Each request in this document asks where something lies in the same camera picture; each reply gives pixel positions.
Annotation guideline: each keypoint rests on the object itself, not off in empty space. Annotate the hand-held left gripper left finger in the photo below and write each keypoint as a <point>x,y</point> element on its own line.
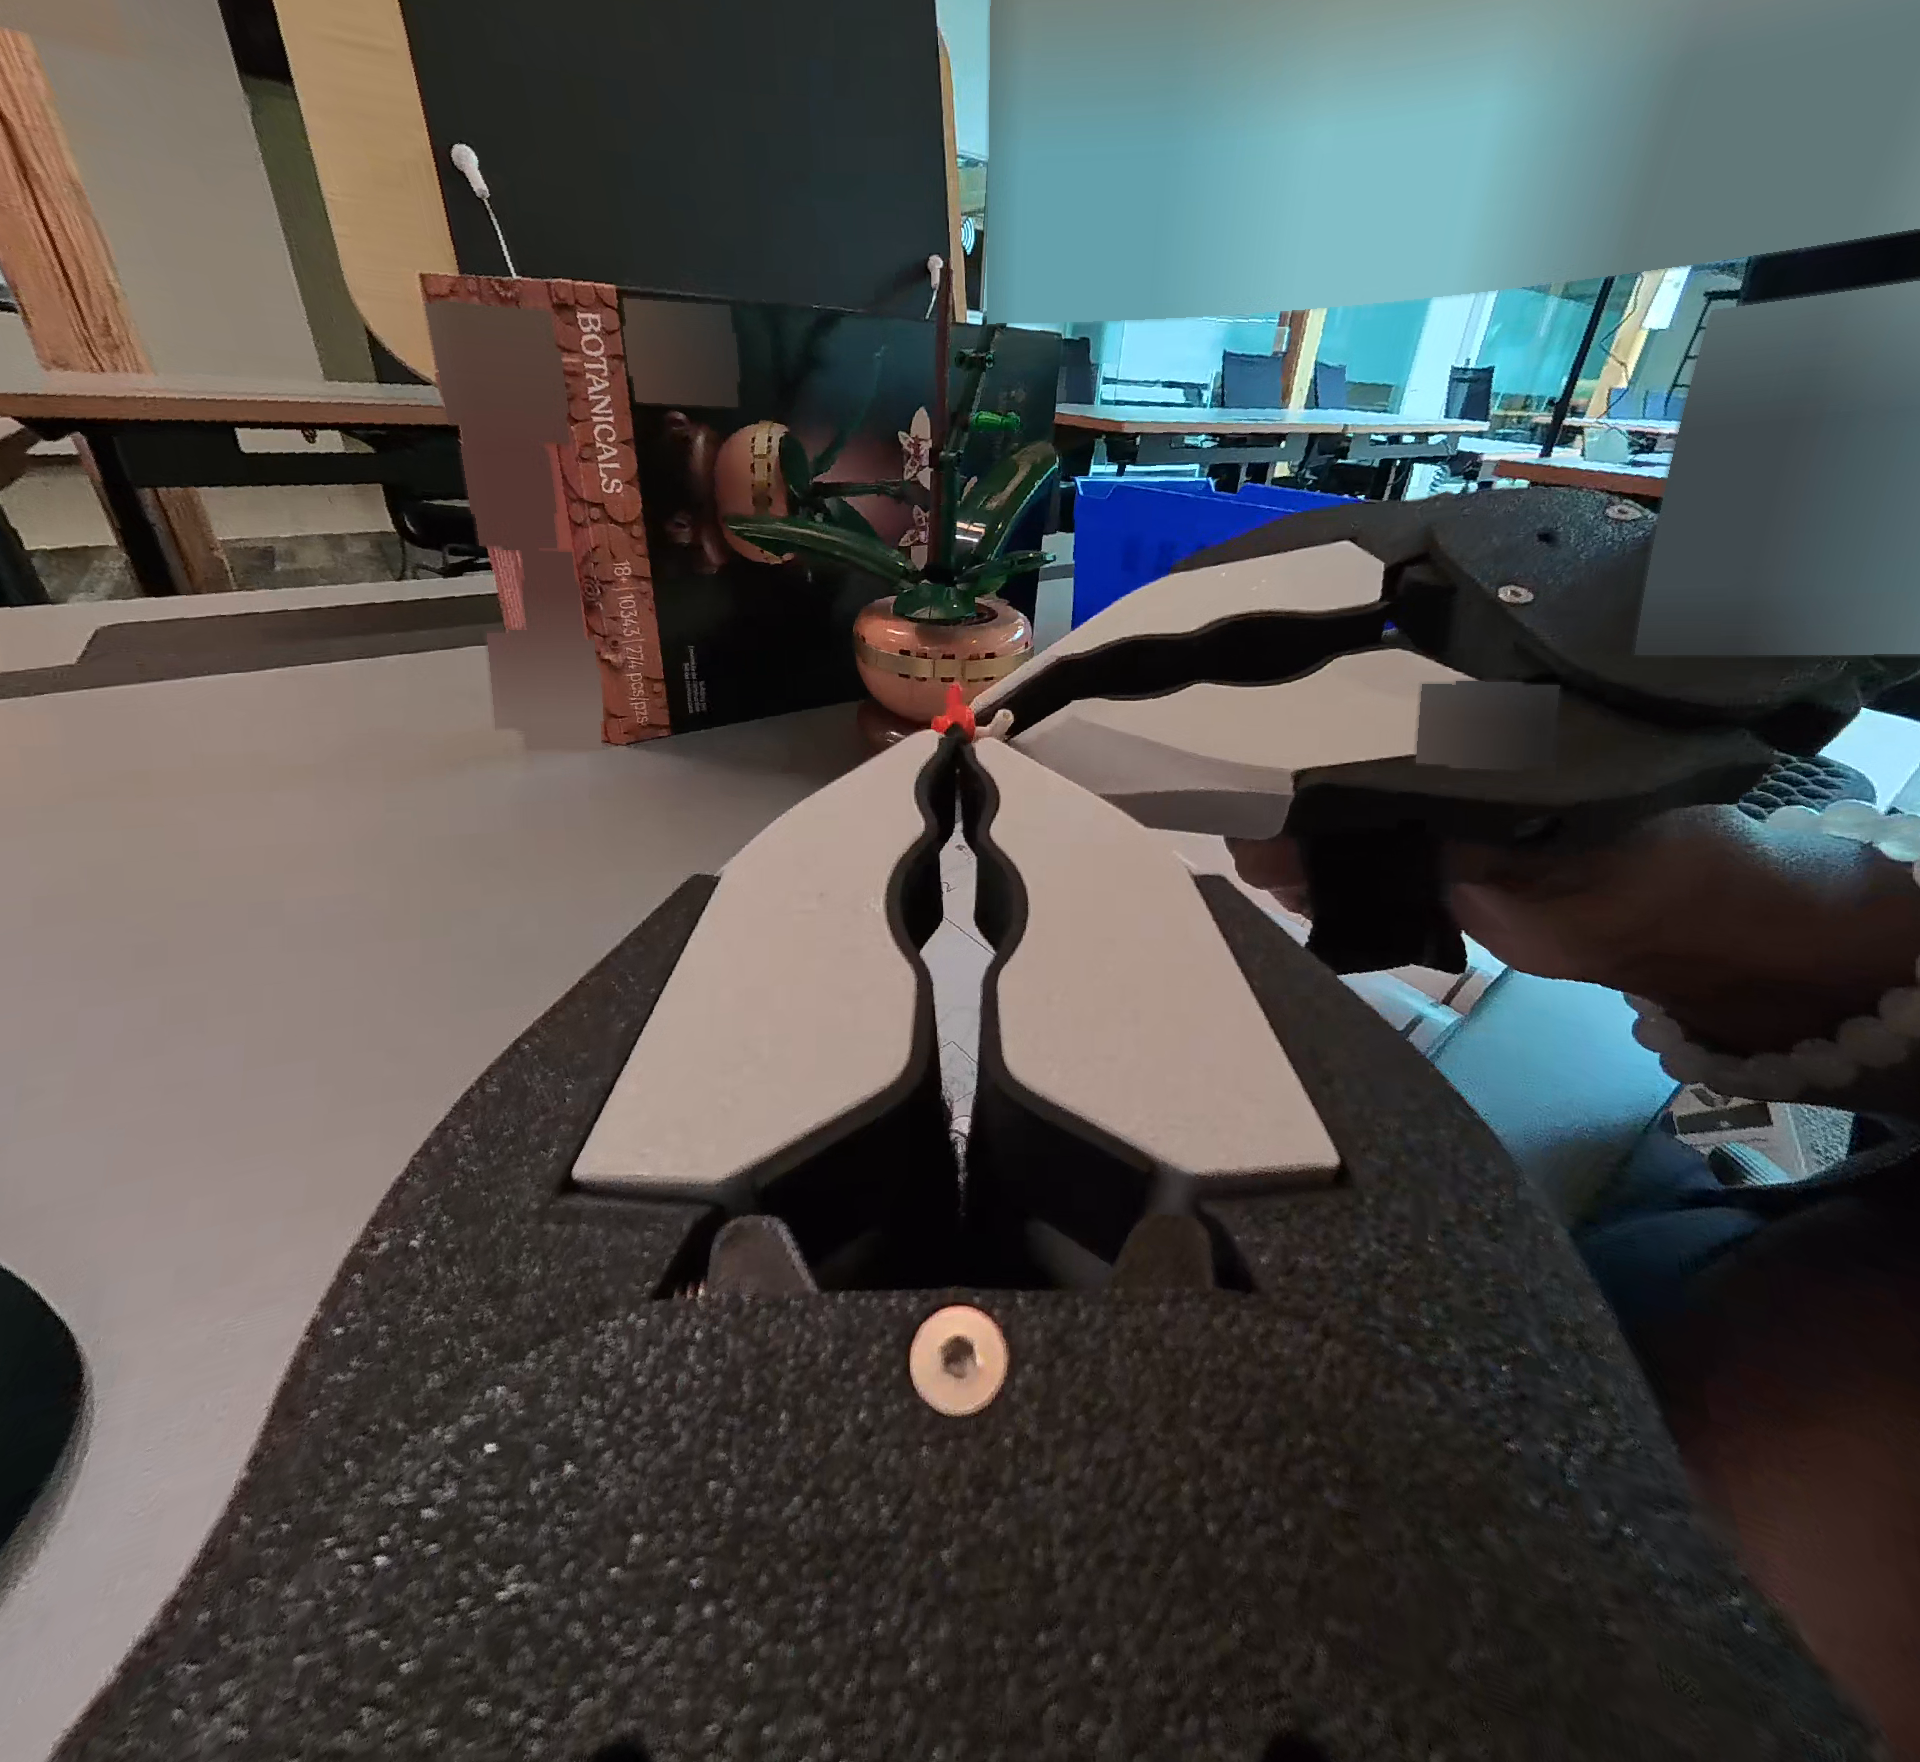
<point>781,1012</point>

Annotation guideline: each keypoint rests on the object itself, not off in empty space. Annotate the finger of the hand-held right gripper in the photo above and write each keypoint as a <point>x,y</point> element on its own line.
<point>1200,750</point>
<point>1244,592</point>

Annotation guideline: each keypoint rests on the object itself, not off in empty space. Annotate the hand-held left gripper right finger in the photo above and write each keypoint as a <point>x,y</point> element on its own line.
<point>1141,1012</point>

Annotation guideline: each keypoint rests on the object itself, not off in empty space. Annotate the small white cross toy piece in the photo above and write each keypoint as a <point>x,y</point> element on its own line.
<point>992,720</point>

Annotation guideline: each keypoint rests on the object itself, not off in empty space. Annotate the small red toy piece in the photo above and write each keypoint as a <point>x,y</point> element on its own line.
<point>951,708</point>

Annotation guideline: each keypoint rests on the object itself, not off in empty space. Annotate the person's right hand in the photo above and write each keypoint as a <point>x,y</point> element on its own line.
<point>1651,923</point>

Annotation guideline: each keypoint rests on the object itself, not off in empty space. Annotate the blue plastic bin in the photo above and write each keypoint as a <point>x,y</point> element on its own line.
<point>1141,562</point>

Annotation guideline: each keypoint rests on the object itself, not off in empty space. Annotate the wooden top table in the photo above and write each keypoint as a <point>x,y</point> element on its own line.
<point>1275,420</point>
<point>225,405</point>

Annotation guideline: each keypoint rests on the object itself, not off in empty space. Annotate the toy brick orchid pot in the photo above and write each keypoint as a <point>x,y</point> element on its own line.
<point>945,660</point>

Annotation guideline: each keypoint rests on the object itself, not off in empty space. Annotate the brown toy set box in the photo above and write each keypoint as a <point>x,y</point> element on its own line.
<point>675,622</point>

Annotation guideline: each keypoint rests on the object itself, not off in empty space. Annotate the person's leg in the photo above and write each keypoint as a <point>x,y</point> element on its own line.
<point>1801,1417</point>

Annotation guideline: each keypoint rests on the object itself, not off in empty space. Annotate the black partition panel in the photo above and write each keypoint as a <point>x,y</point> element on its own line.
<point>675,66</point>

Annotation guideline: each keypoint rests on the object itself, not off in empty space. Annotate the tan curved panel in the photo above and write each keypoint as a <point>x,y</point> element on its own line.
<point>331,66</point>

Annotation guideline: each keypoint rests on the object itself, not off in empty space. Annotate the wooden post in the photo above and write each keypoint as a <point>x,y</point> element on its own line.
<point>60,263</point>

